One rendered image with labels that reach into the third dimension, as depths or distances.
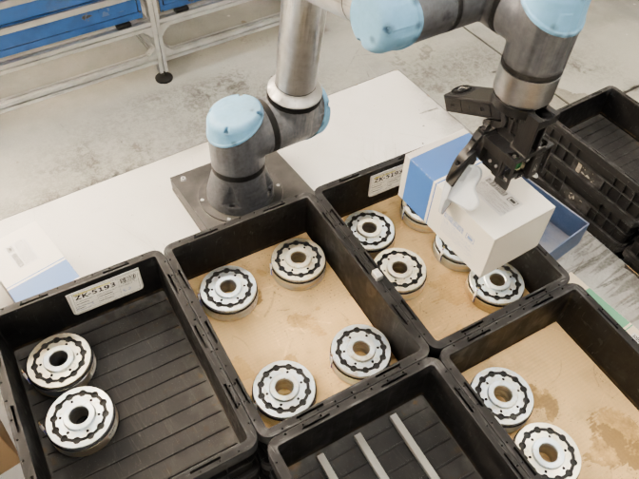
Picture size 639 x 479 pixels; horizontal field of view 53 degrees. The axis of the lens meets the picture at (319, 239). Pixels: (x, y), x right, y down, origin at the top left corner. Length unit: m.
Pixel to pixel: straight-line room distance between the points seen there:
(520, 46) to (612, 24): 3.07
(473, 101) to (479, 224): 0.17
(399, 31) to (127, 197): 0.97
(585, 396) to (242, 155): 0.78
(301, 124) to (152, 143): 1.47
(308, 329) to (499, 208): 0.41
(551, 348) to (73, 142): 2.15
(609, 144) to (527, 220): 1.28
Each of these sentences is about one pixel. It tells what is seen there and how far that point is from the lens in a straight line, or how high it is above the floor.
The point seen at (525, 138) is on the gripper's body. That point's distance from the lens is 0.85.
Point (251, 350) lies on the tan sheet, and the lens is 1.12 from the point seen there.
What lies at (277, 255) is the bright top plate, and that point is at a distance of 1.20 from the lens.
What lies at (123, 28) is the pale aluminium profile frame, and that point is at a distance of 2.87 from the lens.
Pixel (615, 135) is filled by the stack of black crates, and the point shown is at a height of 0.49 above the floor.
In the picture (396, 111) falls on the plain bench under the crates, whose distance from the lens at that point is 1.77.
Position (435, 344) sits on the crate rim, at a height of 0.93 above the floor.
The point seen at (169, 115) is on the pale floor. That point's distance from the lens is 2.87.
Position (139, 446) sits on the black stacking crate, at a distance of 1.07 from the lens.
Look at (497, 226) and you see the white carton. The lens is 0.92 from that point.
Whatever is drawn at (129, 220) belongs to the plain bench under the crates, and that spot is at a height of 0.70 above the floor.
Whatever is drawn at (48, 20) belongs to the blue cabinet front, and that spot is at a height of 0.43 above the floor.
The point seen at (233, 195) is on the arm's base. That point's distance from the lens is 1.38.
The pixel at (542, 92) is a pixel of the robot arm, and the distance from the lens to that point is 0.82.
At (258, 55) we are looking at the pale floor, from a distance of 3.19.
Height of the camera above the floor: 1.80
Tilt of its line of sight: 50 degrees down
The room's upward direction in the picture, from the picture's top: 3 degrees clockwise
